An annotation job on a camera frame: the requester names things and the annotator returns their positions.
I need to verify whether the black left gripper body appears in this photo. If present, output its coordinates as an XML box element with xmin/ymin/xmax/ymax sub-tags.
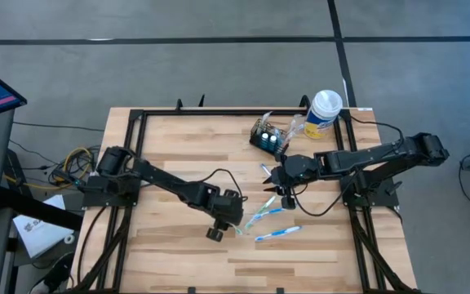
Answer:
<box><xmin>207</xmin><ymin>186</ymin><xmax>247</xmax><ymax>225</ymax></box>

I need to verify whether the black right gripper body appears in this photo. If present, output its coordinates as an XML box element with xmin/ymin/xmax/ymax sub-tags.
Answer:
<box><xmin>270</xmin><ymin>162</ymin><xmax>298</xmax><ymax>198</ymax></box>

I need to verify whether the green white toothbrush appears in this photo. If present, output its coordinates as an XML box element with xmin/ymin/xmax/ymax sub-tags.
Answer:
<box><xmin>225</xmin><ymin>220</ymin><xmax>245</xmax><ymax>237</ymax></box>
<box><xmin>243</xmin><ymin>194</ymin><xmax>278</xmax><ymax>231</ymax></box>

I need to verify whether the orange white toothbrush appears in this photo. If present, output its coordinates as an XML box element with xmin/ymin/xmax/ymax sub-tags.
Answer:
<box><xmin>288</xmin><ymin>113</ymin><xmax>304</xmax><ymax>142</ymax></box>
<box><xmin>280</xmin><ymin>129</ymin><xmax>299</xmax><ymax>152</ymax></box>

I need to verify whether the purple white toothbrush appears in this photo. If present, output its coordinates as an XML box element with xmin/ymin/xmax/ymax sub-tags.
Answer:
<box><xmin>259</xmin><ymin>109</ymin><xmax>274</xmax><ymax>131</ymax></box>

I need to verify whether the white-lidded wipes canister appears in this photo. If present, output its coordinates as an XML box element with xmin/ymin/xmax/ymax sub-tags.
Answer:
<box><xmin>303</xmin><ymin>89</ymin><xmax>344</xmax><ymax>140</ymax></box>

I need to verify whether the black desk beam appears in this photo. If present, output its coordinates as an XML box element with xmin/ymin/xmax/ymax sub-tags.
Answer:
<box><xmin>0</xmin><ymin>186</ymin><xmax>84</xmax><ymax>230</ymax></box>

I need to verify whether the person's shoe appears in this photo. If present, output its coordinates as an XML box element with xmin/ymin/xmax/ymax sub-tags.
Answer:
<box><xmin>30</xmin><ymin>252</ymin><xmax>75</xmax><ymax>294</ymax></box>

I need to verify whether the white paper booklet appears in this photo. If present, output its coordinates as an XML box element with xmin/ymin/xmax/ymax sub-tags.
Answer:
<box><xmin>12</xmin><ymin>194</ymin><xmax>75</xmax><ymax>259</ymax></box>

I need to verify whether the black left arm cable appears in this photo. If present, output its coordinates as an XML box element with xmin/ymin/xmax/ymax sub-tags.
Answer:
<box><xmin>197</xmin><ymin>167</ymin><xmax>247</xmax><ymax>202</ymax></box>

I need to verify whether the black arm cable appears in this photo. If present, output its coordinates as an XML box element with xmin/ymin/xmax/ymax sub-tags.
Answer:
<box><xmin>197</xmin><ymin>167</ymin><xmax>247</xmax><ymax>202</ymax></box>
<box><xmin>291</xmin><ymin>170</ymin><xmax>362</xmax><ymax>217</ymax></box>

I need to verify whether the black wire basket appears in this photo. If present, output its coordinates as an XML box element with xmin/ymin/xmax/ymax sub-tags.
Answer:
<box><xmin>249</xmin><ymin>118</ymin><xmax>291</xmax><ymax>158</ymax></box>

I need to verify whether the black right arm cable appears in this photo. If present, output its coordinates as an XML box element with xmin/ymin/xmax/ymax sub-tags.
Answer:
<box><xmin>291</xmin><ymin>170</ymin><xmax>362</xmax><ymax>217</ymax></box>

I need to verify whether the black aluminium table frame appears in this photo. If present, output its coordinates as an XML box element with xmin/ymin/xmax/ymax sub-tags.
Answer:
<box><xmin>65</xmin><ymin>94</ymin><xmax>422</xmax><ymax>294</ymax></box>

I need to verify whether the long black cable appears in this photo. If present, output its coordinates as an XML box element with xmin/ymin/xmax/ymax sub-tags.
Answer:
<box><xmin>348</xmin><ymin>114</ymin><xmax>406</xmax><ymax>148</ymax></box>

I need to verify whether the black cable under frame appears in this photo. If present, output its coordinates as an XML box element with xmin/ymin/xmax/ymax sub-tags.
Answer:
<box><xmin>76</xmin><ymin>206</ymin><xmax>109</xmax><ymax>287</ymax></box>

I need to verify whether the yellow cable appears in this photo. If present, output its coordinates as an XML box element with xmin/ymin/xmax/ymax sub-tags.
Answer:
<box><xmin>5</xmin><ymin>146</ymin><xmax>94</xmax><ymax>192</ymax></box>

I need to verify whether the thin black floor cable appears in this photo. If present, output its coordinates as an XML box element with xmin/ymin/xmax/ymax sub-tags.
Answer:
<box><xmin>12</xmin><ymin>121</ymin><xmax>105</xmax><ymax>132</ymax></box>

